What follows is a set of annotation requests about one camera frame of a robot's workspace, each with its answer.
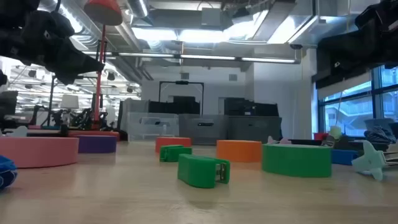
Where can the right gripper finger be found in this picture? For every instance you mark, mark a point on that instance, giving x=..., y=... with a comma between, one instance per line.
x=337, y=46
x=339, y=65

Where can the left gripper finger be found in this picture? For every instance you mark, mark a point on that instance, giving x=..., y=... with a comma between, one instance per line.
x=77, y=55
x=76, y=72

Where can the purple tape roll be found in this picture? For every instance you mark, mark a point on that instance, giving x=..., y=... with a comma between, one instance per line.
x=99, y=144

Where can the black staple remover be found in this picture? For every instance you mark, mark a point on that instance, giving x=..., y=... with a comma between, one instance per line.
x=328, y=141

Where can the pink tape roll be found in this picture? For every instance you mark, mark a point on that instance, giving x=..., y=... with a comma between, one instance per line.
x=37, y=152

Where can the teal staple remover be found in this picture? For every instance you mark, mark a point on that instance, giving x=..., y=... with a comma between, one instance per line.
x=370, y=161

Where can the green tape roll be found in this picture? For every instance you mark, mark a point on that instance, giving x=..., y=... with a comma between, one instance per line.
x=295, y=161

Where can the red tape roll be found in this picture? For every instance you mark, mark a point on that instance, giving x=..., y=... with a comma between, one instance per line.
x=172, y=141

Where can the green mini stapler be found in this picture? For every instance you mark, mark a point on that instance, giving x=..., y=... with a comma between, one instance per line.
x=174, y=154
x=196, y=171

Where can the orange tape roll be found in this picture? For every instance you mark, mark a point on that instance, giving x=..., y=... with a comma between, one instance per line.
x=239, y=151

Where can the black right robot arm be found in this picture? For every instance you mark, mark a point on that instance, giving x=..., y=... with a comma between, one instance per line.
x=384, y=11

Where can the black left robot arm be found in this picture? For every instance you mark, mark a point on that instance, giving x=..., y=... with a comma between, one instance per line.
x=15, y=37

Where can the black tripod stand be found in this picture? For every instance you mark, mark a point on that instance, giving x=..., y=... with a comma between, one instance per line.
x=51, y=99

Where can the red desk lamp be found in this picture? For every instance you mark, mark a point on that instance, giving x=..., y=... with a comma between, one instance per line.
x=102, y=12

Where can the black monitor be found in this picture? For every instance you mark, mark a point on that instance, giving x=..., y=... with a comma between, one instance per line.
x=7, y=104

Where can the pale green ball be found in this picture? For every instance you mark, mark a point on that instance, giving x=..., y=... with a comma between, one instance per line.
x=335, y=132

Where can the red box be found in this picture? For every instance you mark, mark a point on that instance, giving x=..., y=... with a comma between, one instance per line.
x=320, y=136

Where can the pile of dark clothes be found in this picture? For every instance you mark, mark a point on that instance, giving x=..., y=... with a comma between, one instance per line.
x=379, y=135

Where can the clear plastic bin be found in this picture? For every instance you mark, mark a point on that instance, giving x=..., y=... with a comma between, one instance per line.
x=146, y=127

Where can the black storage crates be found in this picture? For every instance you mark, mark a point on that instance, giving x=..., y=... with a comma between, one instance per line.
x=248, y=107
x=174, y=105

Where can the long ceiling light bar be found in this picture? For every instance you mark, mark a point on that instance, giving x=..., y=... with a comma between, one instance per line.
x=205, y=57

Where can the grey plastic bin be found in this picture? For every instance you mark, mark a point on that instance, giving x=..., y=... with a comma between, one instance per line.
x=189, y=133

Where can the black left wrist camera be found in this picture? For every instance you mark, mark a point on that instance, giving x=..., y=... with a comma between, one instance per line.
x=53, y=23

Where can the dark security camera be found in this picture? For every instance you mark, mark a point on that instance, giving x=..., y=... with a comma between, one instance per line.
x=296, y=46

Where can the silver rectangular ceiling duct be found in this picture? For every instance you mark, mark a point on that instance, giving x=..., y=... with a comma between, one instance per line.
x=298, y=25

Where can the silver round ceiling duct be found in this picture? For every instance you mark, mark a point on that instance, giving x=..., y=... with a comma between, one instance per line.
x=138, y=7

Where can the black aluminium table frame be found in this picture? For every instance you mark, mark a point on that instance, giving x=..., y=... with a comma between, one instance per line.
x=304, y=142

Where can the black arch rig frame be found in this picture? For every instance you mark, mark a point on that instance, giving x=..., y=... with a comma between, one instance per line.
x=182, y=82

